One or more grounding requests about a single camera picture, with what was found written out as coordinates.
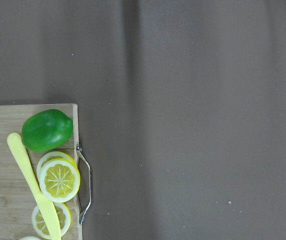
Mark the white toy bun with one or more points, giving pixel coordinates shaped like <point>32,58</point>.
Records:
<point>30,238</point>

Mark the wooden cutting board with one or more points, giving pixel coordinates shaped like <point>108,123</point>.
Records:
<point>16,200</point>

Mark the lemon slice pair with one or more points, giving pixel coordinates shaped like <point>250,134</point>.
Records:
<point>58,176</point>

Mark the single lemon slice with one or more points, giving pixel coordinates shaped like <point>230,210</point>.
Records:
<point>64,217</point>

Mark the green toy lime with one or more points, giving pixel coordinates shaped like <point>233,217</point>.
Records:
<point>46,130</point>

